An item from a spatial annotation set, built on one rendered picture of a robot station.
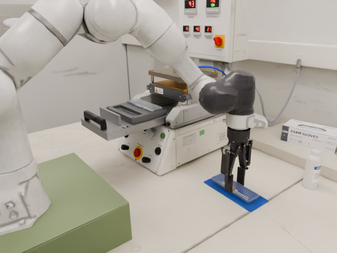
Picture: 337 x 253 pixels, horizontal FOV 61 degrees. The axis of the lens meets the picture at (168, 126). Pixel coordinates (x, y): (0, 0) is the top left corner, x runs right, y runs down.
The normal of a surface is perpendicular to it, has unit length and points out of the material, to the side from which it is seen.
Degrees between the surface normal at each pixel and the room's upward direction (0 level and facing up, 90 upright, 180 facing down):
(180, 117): 90
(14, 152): 91
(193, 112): 90
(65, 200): 3
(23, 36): 65
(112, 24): 102
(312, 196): 0
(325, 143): 90
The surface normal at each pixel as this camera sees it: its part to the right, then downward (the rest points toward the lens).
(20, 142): 0.92, 0.12
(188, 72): 0.18, 0.54
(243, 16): 0.64, 0.26
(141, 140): -0.70, -0.17
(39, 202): 0.97, -0.11
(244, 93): 0.00, 0.33
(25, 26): 0.11, -0.10
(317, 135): -0.66, 0.24
